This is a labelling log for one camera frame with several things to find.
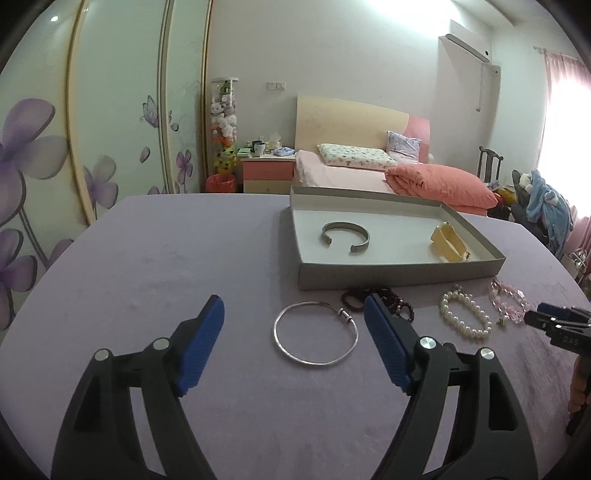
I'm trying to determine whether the white pearl bracelet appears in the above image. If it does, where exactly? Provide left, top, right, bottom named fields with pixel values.
left=440, top=285, right=493, bottom=341

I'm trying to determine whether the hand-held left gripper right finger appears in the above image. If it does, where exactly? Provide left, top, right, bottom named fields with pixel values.
left=362, top=294, right=539, bottom=480

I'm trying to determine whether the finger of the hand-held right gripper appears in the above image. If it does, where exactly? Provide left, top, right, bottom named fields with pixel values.
left=537, top=302, right=591, bottom=324
left=524, top=311, right=591, bottom=356

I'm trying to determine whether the grey cardboard box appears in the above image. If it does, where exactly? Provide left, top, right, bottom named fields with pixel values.
left=289, top=185, right=507, bottom=291

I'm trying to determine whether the purple patterned pillow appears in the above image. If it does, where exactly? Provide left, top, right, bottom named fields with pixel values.
left=385, top=130, right=422, bottom=163

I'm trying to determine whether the bed with pink sheet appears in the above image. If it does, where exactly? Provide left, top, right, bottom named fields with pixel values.
left=293, top=148, right=502, bottom=217

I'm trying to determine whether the dark red bead bracelet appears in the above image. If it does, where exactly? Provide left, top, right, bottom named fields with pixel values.
left=342, top=286, right=416, bottom=324

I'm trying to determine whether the red lined trash bin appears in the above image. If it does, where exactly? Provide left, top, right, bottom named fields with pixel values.
left=205, top=173, right=237, bottom=195

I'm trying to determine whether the white patterned pillow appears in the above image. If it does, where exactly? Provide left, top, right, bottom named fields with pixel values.
left=317, top=143, right=398, bottom=169

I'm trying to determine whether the white air conditioner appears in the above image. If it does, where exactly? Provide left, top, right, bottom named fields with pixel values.
left=438, top=19, right=492, bottom=63

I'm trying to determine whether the blue plush blanket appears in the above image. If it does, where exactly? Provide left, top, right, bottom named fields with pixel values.
left=526, top=170, right=575, bottom=252

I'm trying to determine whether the pink and cream nightstand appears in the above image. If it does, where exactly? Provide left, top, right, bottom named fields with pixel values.
left=242, top=154, right=296, bottom=195

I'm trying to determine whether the purple tablecloth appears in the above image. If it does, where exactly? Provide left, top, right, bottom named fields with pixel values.
left=0, top=194, right=591, bottom=480

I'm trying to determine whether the silver cuff bracelet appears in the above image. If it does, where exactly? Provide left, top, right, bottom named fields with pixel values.
left=321, top=222, right=371, bottom=254

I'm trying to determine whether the cream and pink headboard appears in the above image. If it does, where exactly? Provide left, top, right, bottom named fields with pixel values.
left=295, top=95, right=432, bottom=164

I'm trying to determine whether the floral sliding door wardrobe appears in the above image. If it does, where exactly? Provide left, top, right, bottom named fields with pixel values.
left=0, top=0, right=213, bottom=330

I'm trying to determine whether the yellow bangle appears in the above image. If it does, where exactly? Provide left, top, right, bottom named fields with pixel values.
left=430, top=222, right=472, bottom=263

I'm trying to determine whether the dark wooden chair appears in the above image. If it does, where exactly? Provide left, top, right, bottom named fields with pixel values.
left=478, top=146, right=504, bottom=185

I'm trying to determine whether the person's right hand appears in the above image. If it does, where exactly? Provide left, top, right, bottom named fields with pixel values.
left=569, top=356, right=591, bottom=415

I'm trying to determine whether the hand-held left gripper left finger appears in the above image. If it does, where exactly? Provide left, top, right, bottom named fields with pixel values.
left=52, top=294, right=227, bottom=480

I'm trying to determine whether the pink crystal bracelet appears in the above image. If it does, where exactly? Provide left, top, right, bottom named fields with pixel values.
left=488, top=278, right=527, bottom=326

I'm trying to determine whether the folded orange quilt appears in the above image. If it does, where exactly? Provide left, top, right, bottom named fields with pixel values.
left=385, top=164, right=502, bottom=208

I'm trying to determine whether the white pipe cover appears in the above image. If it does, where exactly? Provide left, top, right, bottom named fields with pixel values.
left=475, top=62, right=502, bottom=114

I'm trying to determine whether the clear tube of plush toys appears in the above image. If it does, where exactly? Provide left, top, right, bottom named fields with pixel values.
left=209, top=78, right=240, bottom=176

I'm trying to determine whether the pink curtain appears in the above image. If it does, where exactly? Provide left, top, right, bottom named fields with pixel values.
left=536, top=46, right=591, bottom=217

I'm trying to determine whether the thin silver bangle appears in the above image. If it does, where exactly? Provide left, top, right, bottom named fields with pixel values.
left=272, top=301, right=360, bottom=367

